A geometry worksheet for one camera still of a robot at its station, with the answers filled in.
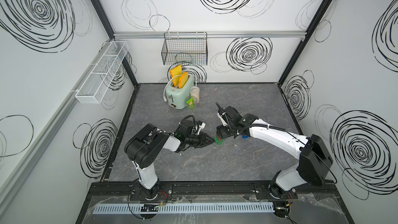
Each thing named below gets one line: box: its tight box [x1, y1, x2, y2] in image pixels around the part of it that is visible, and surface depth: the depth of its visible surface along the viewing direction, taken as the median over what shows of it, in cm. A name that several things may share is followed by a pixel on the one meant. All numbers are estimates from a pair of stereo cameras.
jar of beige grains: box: [189, 85, 201, 104], surface depth 104 cm
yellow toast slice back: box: [169, 64, 183, 88], surface depth 100 cm
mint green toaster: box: [165, 75, 195, 110], surface depth 100 cm
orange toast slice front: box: [178, 71, 189, 89], surface depth 96 cm
